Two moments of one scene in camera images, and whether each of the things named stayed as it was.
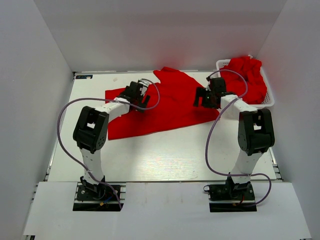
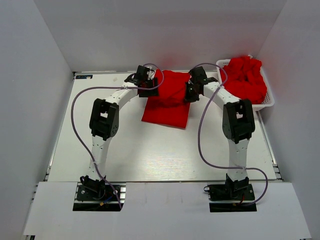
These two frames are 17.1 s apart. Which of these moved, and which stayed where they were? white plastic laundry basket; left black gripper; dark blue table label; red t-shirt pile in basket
Moved: left black gripper
Stayed: dark blue table label; red t-shirt pile in basket; white plastic laundry basket
